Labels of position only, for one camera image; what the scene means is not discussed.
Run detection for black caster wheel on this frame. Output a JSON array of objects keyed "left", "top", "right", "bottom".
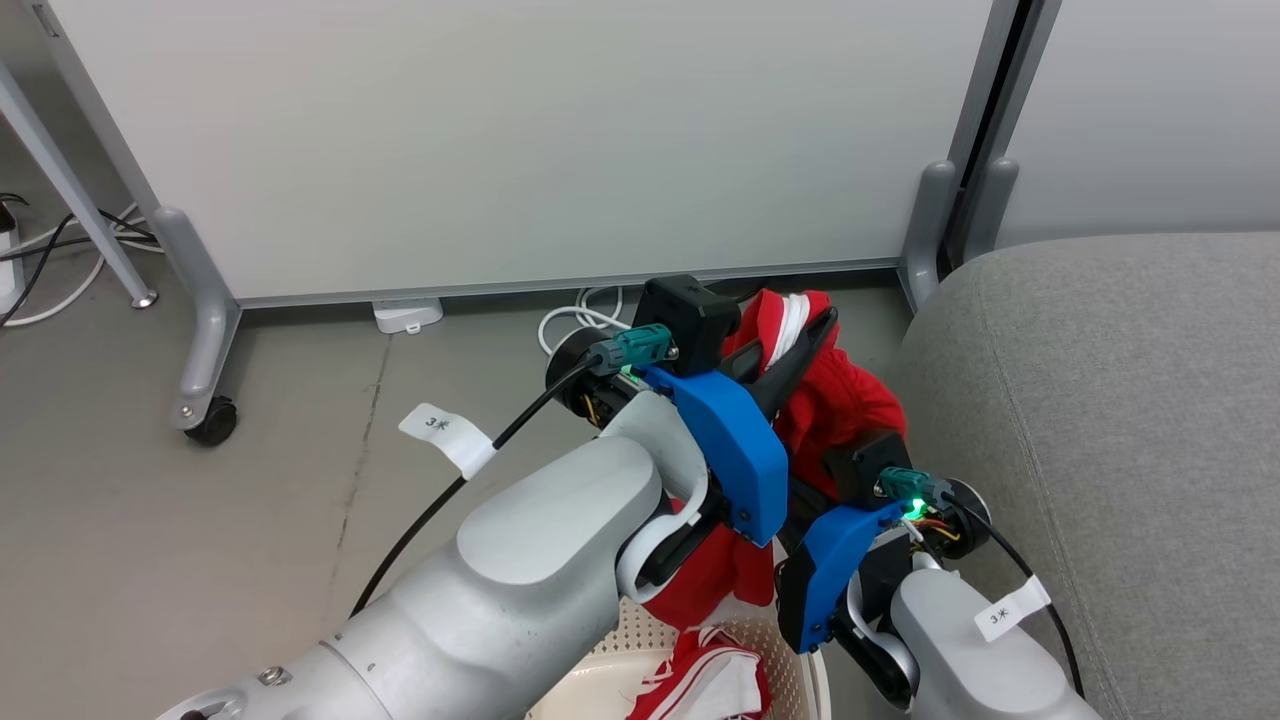
[{"left": 183, "top": 395, "right": 239, "bottom": 448}]

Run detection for grey fabric sofa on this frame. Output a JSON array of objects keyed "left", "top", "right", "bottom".
[{"left": 885, "top": 232, "right": 1280, "bottom": 720}]

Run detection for white red striped garment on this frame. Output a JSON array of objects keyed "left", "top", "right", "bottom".
[{"left": 626, "top": 625, "right": 773, "bottom": 720}]

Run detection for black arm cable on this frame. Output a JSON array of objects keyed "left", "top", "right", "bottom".
[
  {"left": 348, "top": 355, "right": 601, "bottom": 618},
  {"left": 960, "top": 500, "right": 1086, "bottom": 701}
]

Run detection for white cable label tag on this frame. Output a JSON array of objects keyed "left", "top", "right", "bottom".
[
  {"left": 398, "top": 402, "right": 498, "bottom": 479},
  {"left": 975, "top": 577, "right": 1053, "bottom": 642}
]

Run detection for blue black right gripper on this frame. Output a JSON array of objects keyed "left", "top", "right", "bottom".
[{"left": 778, "top": 480, "right": 991, "bottom": 653}]

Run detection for thin grey metal table leg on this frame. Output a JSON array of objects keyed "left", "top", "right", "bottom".
[{"left": 0, "top": 62, "right": 159, "bottom": 309}]

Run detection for grey partition leg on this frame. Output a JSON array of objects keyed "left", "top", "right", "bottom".
[
  {"left": 150, "top": 205, "right": 243, "bottom": 431},
  {"left": 965, "top": 157, "right": 1019, "bottom": 263},
  {"left": 898, "top": 160, "right": 959, "bottom": 313}
]

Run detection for thin black floor cables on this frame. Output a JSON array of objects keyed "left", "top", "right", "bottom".
[{"left": 0, "top": 193, "right": 161, "bottom": 331}]

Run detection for large white partition panel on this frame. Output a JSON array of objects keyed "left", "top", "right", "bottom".
[{"left": 25, "top": 0, "right": 1023, "bottom": 311}]

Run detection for teal cable connector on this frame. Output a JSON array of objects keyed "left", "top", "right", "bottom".
[
  {"left": 878, "top": 467, "right": 953, "bottom": 508},
  {"left": 588, "top": 323, "right": 673, "bottom": 378}
]

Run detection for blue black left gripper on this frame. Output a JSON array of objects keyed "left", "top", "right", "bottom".
[{"left": 545, "top": 306, "right": 841, "bottom": 549}]

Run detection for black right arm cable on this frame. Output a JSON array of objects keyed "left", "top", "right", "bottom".
[{"left": 960, "top": 500, "right": 1086, "bottom": 701}]

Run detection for long white floor cables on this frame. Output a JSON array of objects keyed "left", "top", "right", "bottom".
[{"left": 0, "top": 205, "right": 166, "bottom": 329}]

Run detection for white power strip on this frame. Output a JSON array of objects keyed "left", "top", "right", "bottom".
[{"left": 0, "top": 195, "right": 26, "bottom": 313}]

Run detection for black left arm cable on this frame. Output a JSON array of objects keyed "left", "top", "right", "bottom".
[{"left": 348, "top": 355, "right": 601, "bottom": 618}]

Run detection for coiled white floor cable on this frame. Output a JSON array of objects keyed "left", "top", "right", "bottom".
[{"left": 537, "top": 286, "right": 633, "bottom": 358}]

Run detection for cream perforated laundry basket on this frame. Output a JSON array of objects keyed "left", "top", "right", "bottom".
[{"left": 525, "top": 538, "right": 833, "bottom": 720}]

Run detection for white box on floor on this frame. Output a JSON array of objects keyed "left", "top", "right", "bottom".
[{"left": 372, "top": 297, "right": 445, "bottom": 335}]

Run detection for narrow white partition panel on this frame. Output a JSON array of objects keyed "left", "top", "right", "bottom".
[{"left": 1000, "top": 0, "right": 1280, "bottom": 251}]

